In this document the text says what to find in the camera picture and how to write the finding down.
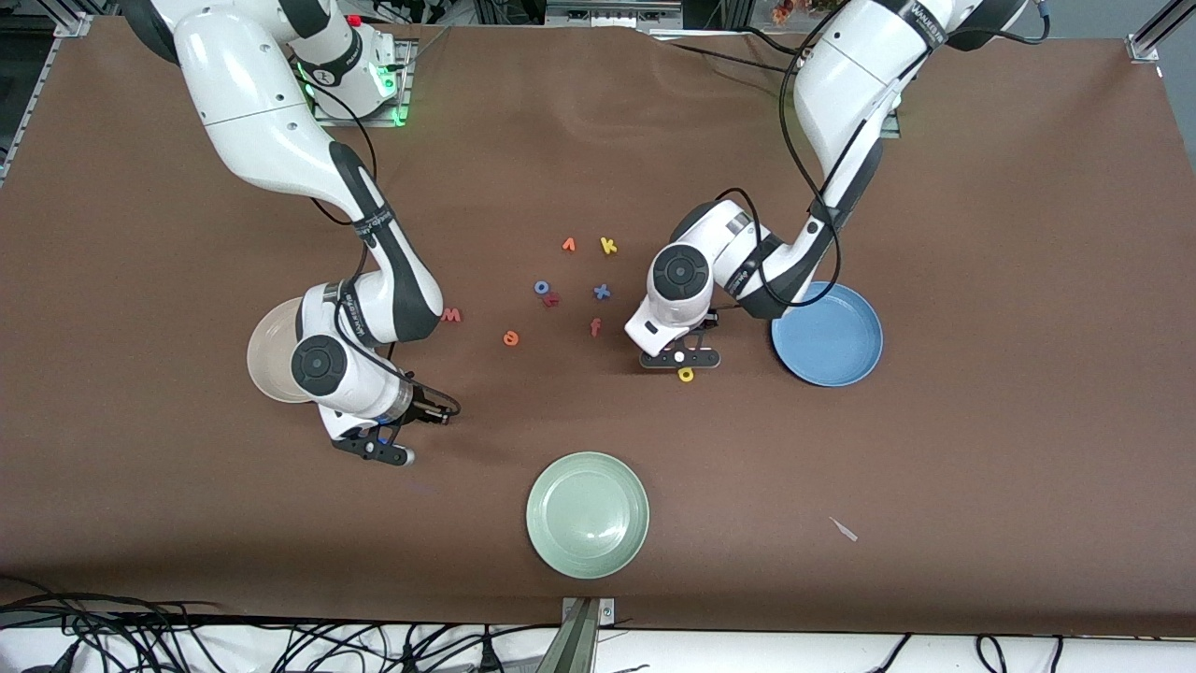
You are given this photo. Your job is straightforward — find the blue plate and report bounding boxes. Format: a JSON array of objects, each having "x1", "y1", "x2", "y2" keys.
[{"x1": 771, "y1": 281, "x2": 884, "y2": 388}]

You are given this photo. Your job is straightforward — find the beige plate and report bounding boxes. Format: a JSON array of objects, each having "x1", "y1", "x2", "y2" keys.
[{"x1": 247, "y1": 297, "x2": 320, "y2": 404}]

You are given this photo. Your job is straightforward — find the pale green plate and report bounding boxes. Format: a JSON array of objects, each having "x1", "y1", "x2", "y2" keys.
[{"x1": 526, "y1": 451, "x2": 650, "y2": 580}]

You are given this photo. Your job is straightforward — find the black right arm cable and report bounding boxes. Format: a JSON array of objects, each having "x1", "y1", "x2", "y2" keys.
[{"x1": 297, "y1": 56, "x2": 463, "y2": 427}]

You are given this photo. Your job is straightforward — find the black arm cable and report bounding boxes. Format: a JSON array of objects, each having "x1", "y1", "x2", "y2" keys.
[
  {"x1": 715, "y1": 19, "x2": 1052, "y2": 309},
  {"x1": 297, "y1": 56, "x2": 463, "y2": 427}
]

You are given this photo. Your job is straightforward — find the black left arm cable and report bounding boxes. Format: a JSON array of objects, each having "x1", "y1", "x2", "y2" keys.
[{"x1": 715, "y1": 19, "x2": 1052, "y2": 309}]

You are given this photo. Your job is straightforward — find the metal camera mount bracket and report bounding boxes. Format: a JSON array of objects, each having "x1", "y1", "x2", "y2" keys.
[{"x1": 537, "y1": 596, "x2": 618, "y2": 673}]

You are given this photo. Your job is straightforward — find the black table cable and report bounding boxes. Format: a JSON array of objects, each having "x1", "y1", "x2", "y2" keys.
[{"x1": 654, "y1": 26, "x2": 814, "y2": 80}]

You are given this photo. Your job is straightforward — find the tangled black floor cables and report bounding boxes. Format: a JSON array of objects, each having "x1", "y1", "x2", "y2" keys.
[{"x1": 0, "y1": 578, "x2": 534, "y2": 673}]

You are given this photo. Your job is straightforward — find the aluminium frame beam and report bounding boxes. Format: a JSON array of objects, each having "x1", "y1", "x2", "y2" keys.
[{"x1": 547, "y1": 0, "x2": 683, "y2": 29}]

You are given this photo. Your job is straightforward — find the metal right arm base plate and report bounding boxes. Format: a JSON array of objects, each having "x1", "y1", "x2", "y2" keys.
[{"x1": 311, "y1": 39, "x2": 418, "y2": 128}]

